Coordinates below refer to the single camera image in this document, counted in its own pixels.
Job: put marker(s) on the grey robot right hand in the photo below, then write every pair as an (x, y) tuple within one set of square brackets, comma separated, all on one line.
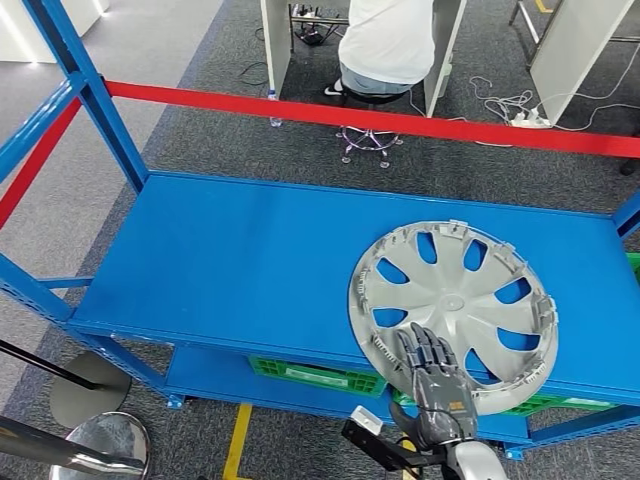
[(445, 404)]

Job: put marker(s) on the grey plastic wheel hubcap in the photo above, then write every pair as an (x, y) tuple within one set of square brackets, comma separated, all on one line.
[(450, 305)]

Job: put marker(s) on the blue metal shelf rack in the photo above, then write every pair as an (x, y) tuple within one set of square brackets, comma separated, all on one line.
[(225, 265)]

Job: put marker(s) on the yellow floor tape square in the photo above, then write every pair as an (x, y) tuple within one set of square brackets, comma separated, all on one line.
[(237, 444)]

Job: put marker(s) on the black stool chrome base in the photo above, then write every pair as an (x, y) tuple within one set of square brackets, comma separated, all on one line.
[(370, 140)]

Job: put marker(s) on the open green plastic crate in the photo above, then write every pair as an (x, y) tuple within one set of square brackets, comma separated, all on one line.
[(635, 265)]

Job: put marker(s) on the white power strip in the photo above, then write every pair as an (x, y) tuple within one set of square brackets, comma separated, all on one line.
[(527, 120)]

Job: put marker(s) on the long red barrier belt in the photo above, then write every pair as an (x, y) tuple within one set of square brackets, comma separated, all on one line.
[(350, 117)]

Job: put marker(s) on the black office chair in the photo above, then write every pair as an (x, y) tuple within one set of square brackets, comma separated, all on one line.
[(631, 166)]

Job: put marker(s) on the clear plastic water bottle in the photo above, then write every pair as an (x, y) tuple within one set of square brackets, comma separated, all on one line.
[(275, 121)]

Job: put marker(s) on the person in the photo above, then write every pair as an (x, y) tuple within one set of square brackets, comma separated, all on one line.
[(390, 40)]

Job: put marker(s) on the white desk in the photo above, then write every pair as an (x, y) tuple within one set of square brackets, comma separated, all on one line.
[(275, 40), (575, 53)]

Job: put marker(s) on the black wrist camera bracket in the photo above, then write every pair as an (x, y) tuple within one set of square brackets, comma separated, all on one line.
[(380, 450)]

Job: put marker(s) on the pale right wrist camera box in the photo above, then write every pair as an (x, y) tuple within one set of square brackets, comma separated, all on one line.
[(366, 420)]

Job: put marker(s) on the chrome stanchion post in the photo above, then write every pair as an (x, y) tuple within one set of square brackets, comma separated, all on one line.
[(110, 437)]

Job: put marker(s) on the black stanchion post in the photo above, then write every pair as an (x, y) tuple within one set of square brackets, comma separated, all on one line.
[(90, 391)]

